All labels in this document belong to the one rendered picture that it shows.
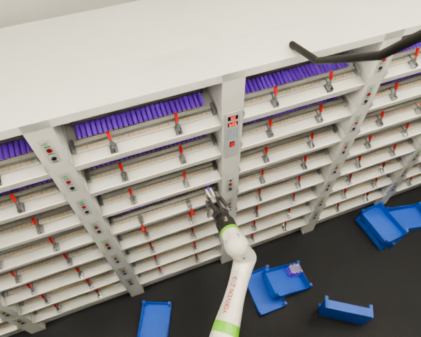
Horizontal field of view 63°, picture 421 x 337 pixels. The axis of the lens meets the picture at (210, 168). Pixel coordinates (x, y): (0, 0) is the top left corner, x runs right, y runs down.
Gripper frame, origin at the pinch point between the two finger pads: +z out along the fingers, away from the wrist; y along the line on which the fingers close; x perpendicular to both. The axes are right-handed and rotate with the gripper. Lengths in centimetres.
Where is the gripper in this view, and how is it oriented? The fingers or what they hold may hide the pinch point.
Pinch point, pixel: (210, 194)
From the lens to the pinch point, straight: 179.5
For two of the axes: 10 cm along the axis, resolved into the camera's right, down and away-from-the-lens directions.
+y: -9.4, 2.9, -1.9
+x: 0.9, 7.4, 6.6
